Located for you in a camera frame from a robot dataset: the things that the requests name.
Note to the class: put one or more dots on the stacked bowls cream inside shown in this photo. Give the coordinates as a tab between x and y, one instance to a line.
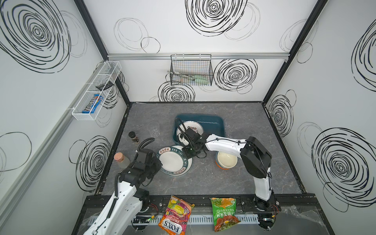
225	160

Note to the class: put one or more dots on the clear drinking glass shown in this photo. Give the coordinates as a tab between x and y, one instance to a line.
154	129

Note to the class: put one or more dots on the pink capped bottle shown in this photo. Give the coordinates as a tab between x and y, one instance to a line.
122	161

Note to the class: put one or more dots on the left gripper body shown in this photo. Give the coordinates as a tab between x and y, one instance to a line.
154	164

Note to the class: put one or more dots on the teal plastic bin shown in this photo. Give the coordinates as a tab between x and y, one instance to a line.
210	124

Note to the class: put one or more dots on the blue M&M's candy bag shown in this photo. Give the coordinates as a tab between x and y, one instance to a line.
93	104

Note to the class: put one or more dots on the small dark spice bottle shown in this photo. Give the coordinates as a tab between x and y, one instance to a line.
133	136

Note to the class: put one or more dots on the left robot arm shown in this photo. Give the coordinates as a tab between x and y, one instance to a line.
128	198

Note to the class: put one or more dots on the green snack bag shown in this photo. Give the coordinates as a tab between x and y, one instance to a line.
223	210

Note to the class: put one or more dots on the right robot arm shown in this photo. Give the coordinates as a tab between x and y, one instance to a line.
255	157

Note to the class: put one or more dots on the green rim Hao Shi Wei plate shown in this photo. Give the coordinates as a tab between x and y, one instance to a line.
174	162

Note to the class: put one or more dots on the black remote in shelf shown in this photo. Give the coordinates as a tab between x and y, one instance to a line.
105	86

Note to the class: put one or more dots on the green item in basket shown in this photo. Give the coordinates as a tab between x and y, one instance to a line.
202	79

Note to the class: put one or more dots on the white slotted cable duct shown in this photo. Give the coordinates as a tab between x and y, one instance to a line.
143	220

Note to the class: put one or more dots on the white wire shelf basket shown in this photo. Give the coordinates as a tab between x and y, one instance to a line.
104	72

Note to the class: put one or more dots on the black wire basket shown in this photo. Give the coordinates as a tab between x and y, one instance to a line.
184	66

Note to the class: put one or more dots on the white plate red characters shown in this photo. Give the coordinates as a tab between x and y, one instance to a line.
189	127

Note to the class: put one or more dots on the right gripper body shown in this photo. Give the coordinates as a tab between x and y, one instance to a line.
189	137

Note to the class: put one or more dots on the Fox's fruits candy bag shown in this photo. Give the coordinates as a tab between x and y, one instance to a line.
176	217

